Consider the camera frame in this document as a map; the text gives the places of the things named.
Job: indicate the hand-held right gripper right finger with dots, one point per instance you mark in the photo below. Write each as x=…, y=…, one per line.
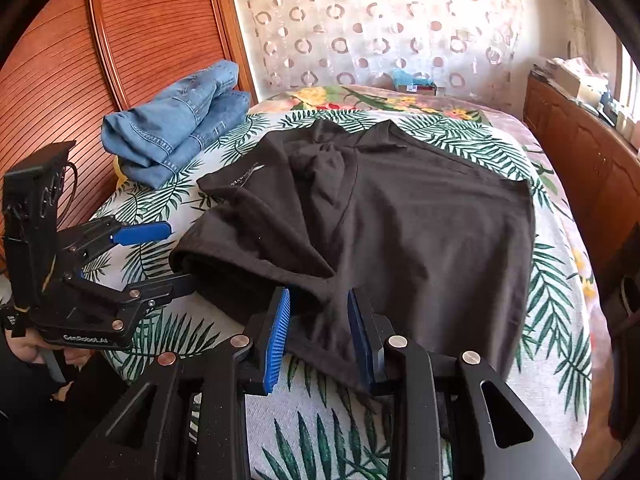
x=359, y=340

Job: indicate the yellow cloth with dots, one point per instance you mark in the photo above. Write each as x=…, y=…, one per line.
x=120, y=172

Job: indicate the circle patterned curtain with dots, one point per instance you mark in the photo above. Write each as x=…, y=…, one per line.
x=375, y=20

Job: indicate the palm leaf bed sheet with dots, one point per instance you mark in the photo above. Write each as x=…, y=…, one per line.
x=550, y=310

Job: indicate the floral blanket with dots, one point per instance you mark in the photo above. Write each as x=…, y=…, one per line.
x=320, y=97

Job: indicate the dark brown shorts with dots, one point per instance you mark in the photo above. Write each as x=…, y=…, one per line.
x=425, y=240

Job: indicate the blue plastic package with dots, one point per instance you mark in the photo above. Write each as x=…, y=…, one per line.
x=411, y=77

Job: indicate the beige cardboard box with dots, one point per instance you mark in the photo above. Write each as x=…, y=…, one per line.
x=575, y=82

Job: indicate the wooden slatted headboard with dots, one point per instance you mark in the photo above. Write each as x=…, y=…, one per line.
x=150, y=35

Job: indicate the window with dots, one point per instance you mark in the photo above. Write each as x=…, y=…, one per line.
x=629, y=75

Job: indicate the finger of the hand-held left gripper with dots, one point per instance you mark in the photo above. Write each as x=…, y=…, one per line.
x=170, y=287
x=145, y=232

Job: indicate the person's left hand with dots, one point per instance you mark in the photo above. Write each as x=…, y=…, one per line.
x=30, y=350

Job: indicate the light blue jeans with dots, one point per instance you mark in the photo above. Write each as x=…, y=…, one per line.
x=160, y=110

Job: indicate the small brown box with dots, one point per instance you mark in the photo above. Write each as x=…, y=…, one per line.
x=425, y=91

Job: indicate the wooden cabinet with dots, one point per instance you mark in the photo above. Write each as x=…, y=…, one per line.
x=575, y=150

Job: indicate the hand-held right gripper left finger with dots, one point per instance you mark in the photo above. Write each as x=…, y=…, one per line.
x=277, y=340

